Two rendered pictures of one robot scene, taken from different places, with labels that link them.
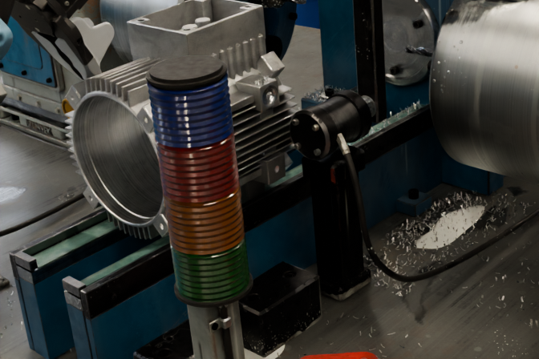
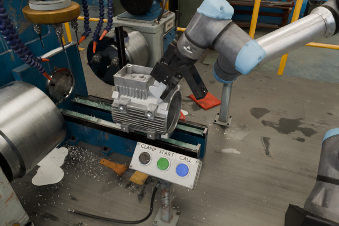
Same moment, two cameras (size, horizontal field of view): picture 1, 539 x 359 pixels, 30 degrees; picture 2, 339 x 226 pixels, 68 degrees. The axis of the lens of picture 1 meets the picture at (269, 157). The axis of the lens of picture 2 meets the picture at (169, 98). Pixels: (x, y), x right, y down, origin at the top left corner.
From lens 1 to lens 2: 154 cm
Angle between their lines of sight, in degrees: 95
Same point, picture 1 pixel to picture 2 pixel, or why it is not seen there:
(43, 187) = not seen: outside the picture
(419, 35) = (68, 78)
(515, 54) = (139, 46)
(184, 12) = (123, 79)
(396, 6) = (60, 74)
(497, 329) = not seen: hidden behind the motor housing
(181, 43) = not seen: hidden behind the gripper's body
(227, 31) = (143, 69)
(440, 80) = (133, 61)
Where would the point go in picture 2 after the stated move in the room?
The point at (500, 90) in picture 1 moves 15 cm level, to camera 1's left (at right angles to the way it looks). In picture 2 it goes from (141, 54) to (152, 67)
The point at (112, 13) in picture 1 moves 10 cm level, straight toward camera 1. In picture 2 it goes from (25, 149) to (64, 136)
